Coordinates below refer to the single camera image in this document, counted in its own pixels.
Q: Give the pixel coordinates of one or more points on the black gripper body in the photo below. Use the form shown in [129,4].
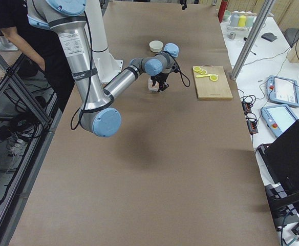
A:
[161,79]

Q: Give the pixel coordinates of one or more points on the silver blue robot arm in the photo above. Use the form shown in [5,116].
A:
[79,26]

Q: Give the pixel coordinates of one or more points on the clear plastic egg box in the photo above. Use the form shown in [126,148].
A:
[153,89]

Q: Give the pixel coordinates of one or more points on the white ceramic bowl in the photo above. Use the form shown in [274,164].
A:
[156,46]

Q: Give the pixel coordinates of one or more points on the yellow plastic knife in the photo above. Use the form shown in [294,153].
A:
[205,75]

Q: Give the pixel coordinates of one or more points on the lemon slice top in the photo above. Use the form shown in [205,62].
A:
[197,69]

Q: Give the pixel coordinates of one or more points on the bamboo cutting board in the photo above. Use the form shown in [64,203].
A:
[212,90]

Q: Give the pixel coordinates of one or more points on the lemon slice bottom front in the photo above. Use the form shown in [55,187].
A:
[213,77]

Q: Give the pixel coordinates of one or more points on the small metal cup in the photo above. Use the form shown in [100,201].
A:
[232,35]

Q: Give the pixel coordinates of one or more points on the red bottle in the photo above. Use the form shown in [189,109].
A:
[222,8]

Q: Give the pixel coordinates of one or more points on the black power strip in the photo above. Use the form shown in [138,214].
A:
[251,118]

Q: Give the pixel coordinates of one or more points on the tray with coloured cups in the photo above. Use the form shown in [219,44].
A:
[241,21]

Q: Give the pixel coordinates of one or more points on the dark grey cloth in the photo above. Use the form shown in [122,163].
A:
[269,36]

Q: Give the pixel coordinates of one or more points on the blue teach pendant far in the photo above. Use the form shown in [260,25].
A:
[282,90]

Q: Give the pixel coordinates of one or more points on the blue teach pendant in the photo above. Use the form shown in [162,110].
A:
[278,118]
[282,90]

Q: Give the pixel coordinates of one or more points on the blue teach pendant near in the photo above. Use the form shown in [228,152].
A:
[278,118]

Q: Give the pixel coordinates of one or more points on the black monitor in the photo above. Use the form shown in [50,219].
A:
[282,161]

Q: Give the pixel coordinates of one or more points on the person in black clothes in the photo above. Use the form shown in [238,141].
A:
[41,46]

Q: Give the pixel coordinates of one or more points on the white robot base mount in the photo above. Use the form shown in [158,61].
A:
[107,66]

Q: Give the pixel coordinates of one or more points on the aluminium frame post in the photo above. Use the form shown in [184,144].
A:
[257,26]

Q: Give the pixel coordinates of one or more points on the black metal frame rack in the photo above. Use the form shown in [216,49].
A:
[26,108]

